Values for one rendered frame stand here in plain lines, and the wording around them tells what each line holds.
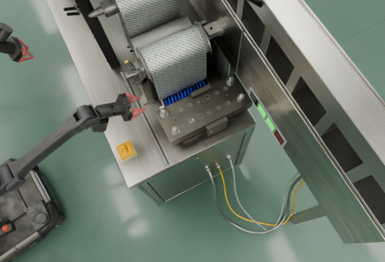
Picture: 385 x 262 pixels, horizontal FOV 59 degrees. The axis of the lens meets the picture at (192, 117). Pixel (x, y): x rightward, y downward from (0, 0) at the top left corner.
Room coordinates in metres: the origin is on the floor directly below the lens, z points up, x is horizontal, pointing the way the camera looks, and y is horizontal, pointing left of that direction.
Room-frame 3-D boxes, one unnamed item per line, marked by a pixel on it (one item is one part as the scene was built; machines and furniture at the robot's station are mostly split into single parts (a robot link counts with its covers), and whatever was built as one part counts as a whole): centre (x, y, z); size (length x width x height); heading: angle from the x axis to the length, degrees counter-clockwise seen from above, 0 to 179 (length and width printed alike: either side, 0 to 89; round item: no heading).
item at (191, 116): (0.58, -0.06, 1.00); 0.40 x 0.16 x 0.06; 110
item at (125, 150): (0.46, 0.32, 0.91); 0.07 x 0.07 x 0.02; 20
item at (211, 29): (0.80, -0.12, 1.28); 0.06 x 0.05 x 0.02; 110
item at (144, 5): (0.86, 0.09, 1.16); 0.39 x 0.23 x 0.51; 20
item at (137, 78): (0.71, 0.21, 1.05); 0.06 x 0.05 x 0.31; 110
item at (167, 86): (0.68, 0.03, 1.11); 0.23 x 0.01 x 0.18; 110
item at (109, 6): (0.92, 0.27, 1.33); 0.06 x 0.06 x 0.06; 20
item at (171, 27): (0.85, 0.08, 1.17); 0.26 x 0.12 x 0.12; 110
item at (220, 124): (0.50, -0.10, 0.96); 0.10 x 0.03 x 0.11; 110
